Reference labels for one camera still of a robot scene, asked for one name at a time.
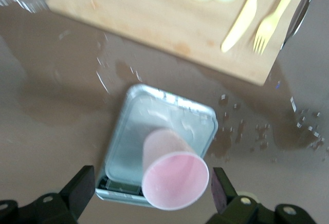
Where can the pink plastic cup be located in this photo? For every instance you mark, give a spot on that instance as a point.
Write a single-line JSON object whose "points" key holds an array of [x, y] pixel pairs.
{"points": [[174, 177]]}

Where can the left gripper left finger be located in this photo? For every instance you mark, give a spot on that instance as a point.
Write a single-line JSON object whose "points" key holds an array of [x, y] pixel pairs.
{"points": [[77, 195]]}

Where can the yellow plastic fork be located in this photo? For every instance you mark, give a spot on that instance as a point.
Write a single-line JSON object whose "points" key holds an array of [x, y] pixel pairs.
{"points": [[270, 26]]}

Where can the yellow plastic knife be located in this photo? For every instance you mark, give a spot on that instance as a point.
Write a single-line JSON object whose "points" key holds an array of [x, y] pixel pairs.
{"points": [[244, 21]]}

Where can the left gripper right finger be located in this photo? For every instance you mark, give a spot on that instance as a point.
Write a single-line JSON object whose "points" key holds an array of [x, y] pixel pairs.
{"points": [[231, 208]]}

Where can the silver kitchen scale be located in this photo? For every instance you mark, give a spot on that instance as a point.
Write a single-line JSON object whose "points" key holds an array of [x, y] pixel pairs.
{"points": [[133, 131]]}

